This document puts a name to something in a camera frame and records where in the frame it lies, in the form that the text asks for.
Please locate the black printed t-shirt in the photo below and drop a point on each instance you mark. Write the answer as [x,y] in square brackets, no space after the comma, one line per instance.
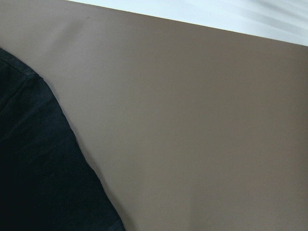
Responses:
[46,183]

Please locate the white table cover sheet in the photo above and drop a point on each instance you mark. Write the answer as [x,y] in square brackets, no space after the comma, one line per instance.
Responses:
[284,20]

